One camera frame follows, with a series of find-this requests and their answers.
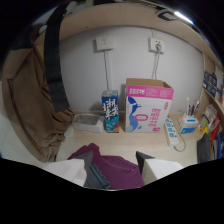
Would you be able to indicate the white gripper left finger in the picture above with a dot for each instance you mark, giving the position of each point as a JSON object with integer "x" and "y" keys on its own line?
{"x": 71, "y": 170}

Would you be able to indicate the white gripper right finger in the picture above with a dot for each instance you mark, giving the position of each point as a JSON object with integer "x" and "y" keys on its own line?
{"x": 156, "y": 168}

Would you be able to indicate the white power strip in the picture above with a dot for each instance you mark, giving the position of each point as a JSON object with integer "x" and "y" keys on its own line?
{"x": 171, "y": 132}

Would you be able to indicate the purple cloth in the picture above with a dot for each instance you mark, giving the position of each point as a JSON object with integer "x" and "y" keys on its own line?
{"x": 116, "y": 168}

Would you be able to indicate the clear plastic container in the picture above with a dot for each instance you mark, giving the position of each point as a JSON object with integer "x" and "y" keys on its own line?
{"x": 88, "y": 122}

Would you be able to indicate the black bag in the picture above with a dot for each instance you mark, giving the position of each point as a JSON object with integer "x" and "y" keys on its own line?
{"x": 204, "y": 148}

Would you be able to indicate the white pen holder box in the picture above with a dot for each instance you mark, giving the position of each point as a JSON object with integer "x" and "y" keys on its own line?
{"x": 187, "y": 123}

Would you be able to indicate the pink and white cardboard box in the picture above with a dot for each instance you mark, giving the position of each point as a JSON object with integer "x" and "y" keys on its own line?
{"x": 148, "y": 106}

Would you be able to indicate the blue drink carton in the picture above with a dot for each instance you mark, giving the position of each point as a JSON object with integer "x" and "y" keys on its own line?
{"x": 111, "y": 111}

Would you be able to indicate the brown hanging garment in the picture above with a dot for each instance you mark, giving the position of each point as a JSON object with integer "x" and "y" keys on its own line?
{"x": 30, "y": 106}

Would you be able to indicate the wooden shelf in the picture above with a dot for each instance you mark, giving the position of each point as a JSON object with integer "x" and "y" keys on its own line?
{"x": 133, "y": 20}

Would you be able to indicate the ceiling lamp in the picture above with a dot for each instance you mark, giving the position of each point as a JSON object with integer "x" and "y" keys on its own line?
{"x": 175, "y": 15}

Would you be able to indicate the white wall socket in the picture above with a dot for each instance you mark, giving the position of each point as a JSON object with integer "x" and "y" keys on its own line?
{"x": 156, "y": 45}

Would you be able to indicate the white wall switch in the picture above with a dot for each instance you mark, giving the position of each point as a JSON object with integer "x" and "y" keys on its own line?
{"x": 104, "y": 43}

